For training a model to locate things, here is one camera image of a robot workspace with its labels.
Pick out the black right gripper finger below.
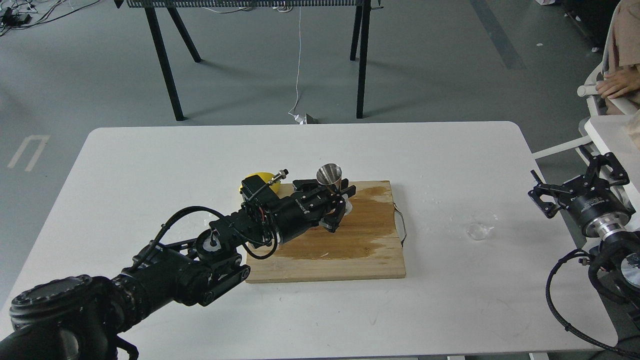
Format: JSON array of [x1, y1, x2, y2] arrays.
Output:
[[583, 152, 630, 188], [527, 170, 571, 219]]

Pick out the yellow lemon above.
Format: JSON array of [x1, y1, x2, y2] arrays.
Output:
[[238, 172, 276, 198]]

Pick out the white hanging cable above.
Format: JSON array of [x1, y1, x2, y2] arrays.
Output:
[[287, 6, 319, 125]]

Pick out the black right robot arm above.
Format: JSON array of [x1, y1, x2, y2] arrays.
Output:
[[528, 152, 640, 360]]

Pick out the black metal table frame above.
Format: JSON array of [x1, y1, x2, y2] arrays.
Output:
[[114, 0, 384, 124]]

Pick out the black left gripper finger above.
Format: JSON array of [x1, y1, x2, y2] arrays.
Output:
[[320, 185, 357, 233], [292, 178, 330, 196]]

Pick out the person in beige shirt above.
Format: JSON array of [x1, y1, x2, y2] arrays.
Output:
[[596, 0, 640, 116]]

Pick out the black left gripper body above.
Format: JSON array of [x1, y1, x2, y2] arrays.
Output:
[[267, 193, 331, 246]]

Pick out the small clear plastic cup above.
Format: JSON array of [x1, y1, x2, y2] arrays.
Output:
[[466, 209, 499, 241]]

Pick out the steel double jigger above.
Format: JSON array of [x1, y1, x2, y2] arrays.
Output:
[[317, 162, 353, 215]]

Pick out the white office chair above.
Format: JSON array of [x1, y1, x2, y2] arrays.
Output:
[[576, 15, 640, 117]]

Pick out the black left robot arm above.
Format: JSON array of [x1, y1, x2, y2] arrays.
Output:
[[1, 163, 357, 360]]

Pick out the wooden cutting board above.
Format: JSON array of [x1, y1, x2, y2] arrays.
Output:
[[246, 180, 406, 284]]

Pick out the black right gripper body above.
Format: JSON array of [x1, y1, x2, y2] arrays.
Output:
[[565, 178, 631, 238]]

